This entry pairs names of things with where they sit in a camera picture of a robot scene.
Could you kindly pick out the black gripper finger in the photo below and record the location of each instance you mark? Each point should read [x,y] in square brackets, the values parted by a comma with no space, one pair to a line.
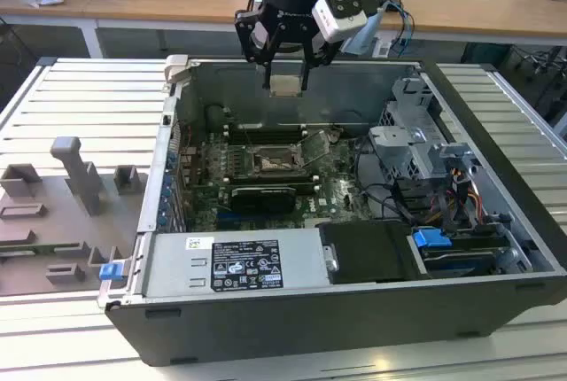
[254,40]
[316,55]

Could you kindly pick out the silver square CPU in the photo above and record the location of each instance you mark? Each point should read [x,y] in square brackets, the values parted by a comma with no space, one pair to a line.
[285,85]

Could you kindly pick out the black RAM slot bank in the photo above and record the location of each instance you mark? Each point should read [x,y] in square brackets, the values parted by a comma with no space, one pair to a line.
[272,181]
[266,134]

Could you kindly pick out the black CPU socket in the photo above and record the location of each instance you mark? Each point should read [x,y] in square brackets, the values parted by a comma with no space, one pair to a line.
[274,166]

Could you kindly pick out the blue expansion slot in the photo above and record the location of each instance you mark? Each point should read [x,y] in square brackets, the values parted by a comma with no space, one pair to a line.
[228,220]

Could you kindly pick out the pale blue teach pendant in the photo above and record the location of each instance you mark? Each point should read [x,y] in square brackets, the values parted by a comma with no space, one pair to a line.
[361,37]

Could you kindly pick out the silver metal drive cage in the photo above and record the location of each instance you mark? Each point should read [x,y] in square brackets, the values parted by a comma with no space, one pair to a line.
[407,150]

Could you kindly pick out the green motherboard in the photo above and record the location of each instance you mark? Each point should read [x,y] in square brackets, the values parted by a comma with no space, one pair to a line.
[339,195]

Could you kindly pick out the black graphics card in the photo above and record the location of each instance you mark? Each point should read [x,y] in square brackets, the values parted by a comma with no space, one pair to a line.
[263,199]

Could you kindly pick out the blue disk carrier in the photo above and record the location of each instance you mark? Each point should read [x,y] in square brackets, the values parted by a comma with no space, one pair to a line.
[430,238]

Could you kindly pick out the grey power supply unit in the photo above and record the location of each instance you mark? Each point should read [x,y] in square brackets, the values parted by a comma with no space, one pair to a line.
[177,261]

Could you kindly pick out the black open PC case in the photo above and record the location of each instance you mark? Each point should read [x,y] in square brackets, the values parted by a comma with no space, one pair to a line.
[310,328]

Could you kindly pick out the blue case clip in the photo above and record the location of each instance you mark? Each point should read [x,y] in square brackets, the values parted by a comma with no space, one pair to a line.
[111,272]

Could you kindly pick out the grey parts rack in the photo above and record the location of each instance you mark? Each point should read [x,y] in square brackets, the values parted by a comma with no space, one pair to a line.
[48,230]

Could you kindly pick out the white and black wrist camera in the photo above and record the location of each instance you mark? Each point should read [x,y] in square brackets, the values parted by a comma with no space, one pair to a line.
[339,9]

